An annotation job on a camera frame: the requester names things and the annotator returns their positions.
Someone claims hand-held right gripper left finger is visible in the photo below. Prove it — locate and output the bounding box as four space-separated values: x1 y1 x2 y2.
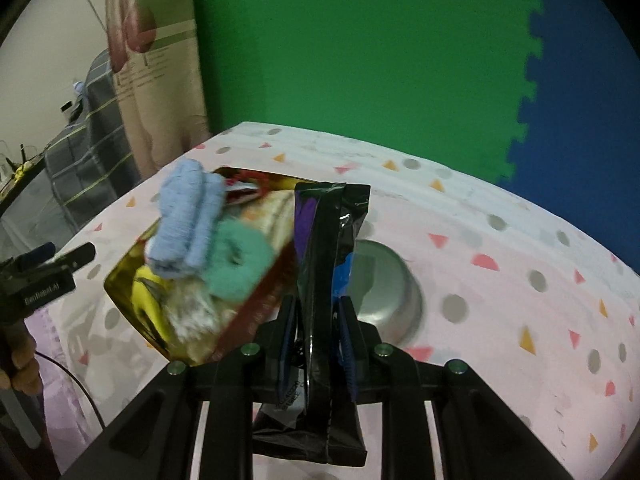
60 296 299 480

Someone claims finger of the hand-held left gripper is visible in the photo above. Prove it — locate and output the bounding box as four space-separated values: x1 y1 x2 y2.
52 242 96 273
15 242 57 271

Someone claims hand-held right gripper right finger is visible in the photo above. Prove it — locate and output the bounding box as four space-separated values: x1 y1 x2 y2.
339 297 573 480

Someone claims gold and red tin box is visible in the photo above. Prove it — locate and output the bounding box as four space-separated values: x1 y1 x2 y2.
103 165 321 366

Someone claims yellow soft slipper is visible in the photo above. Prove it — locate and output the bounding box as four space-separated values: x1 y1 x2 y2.
132 266 168 313

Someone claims cream lace cloth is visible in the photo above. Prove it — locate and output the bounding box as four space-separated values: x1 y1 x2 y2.
185 320 238 363

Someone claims teal fluffy scrunchie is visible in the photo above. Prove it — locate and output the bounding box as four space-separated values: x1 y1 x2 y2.
205 220 278 303

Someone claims white towel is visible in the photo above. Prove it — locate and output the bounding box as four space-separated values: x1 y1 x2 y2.
167 285 226 341

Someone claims black foil packet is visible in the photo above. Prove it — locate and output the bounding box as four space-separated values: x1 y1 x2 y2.
252 182 371 466

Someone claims light blue towel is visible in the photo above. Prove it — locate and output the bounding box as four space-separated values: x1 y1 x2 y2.
145 160 228 278

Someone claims person's left hand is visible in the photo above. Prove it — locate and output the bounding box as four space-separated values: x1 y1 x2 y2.
0 326 42 394

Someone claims steel bowl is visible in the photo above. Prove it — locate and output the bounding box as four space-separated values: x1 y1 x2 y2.
350 240 426 346

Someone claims grey plaid bedding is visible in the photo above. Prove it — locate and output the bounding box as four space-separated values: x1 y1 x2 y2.
45 50 142 233

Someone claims pink patterned tablecloth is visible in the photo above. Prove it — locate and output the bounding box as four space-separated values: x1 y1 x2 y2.
22 121 640 480

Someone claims green foam mat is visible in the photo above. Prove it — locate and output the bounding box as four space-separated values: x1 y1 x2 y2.
190 0 543 186

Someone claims blue foam mat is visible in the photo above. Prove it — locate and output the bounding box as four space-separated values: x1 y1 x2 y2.
500 0 640 281

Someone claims black cable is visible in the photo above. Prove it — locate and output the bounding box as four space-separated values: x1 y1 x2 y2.
37 351 107 430

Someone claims wall poster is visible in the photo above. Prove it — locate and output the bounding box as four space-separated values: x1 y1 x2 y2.
105 0 211 176

